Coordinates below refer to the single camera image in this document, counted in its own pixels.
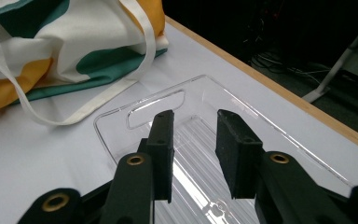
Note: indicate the white metal stand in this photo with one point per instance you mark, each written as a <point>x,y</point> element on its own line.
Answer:
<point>332,73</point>

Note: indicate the clear plastic tray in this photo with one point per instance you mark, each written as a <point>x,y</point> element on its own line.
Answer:
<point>199,102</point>

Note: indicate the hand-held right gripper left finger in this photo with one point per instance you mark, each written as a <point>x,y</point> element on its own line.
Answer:
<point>160,161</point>

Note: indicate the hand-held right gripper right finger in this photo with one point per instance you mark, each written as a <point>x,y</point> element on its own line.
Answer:
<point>239,155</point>

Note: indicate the white patterned tote bag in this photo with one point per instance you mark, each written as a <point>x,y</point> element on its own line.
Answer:
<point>90,28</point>

